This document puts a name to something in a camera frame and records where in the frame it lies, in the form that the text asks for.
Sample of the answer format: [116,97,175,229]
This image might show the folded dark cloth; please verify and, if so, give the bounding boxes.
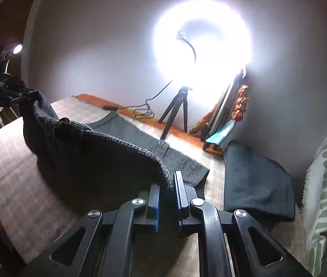
[223,141,295,222]

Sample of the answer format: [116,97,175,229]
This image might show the colourful doll figure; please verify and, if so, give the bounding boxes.
[204,83,249,149]

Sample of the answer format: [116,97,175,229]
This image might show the grey houndstooth pants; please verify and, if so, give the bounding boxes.
[21,89,211,193]

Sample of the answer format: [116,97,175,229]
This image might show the bright ring light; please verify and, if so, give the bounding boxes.
[152,0,254,90]

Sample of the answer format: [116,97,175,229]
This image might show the black mini tripod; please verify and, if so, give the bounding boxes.
[158,86,191,140]

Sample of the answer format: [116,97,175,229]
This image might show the black power cable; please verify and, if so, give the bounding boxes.
[102,79,174,120]

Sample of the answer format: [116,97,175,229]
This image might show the plaid beige blanket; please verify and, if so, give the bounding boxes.
[0,94,307,276]

